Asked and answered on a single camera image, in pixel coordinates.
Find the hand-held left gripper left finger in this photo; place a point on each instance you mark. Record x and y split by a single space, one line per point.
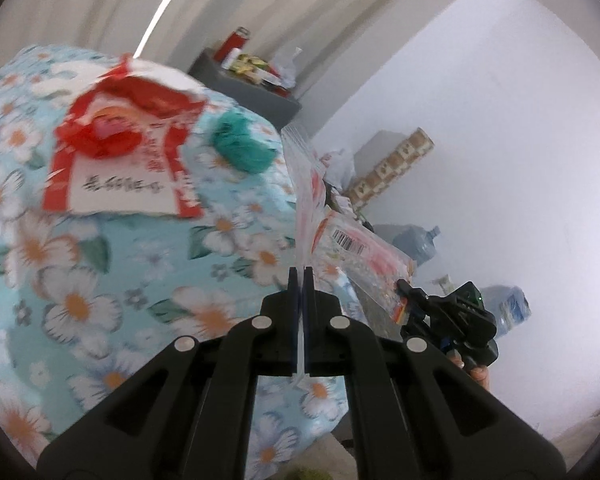
293 292

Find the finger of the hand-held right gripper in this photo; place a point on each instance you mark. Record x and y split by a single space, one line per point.
422 325
412 295

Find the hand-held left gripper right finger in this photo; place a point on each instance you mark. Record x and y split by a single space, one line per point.
309 292

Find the clear red printed snack bag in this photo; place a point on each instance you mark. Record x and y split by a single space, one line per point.
360 255

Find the red and white plastic bag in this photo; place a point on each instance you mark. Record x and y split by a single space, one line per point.
120 132

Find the person's right hand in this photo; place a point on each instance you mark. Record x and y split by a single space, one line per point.
479 376

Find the blue water jug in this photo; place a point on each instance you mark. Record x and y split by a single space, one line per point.
415 245
507 310

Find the brown patterned paper roll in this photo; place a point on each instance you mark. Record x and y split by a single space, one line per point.
390 165

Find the white box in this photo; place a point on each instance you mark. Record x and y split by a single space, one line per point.
377 147

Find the teal cloth ball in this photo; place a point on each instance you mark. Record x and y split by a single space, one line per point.
242 142

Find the blue floral blanket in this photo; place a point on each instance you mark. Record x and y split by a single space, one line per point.
105 285

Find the grey cabinet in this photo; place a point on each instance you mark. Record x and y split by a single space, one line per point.
250 100

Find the clear plastic bag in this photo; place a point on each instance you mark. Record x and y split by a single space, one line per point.
287 67

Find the yellow snack packets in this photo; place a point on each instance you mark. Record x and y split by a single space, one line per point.
252 66

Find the small white bottle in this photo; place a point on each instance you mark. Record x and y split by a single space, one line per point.
235 57

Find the red thermos bottle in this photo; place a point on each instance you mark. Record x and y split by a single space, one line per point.
232 45

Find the white curtain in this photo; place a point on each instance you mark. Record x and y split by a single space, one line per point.
305 5
55 0

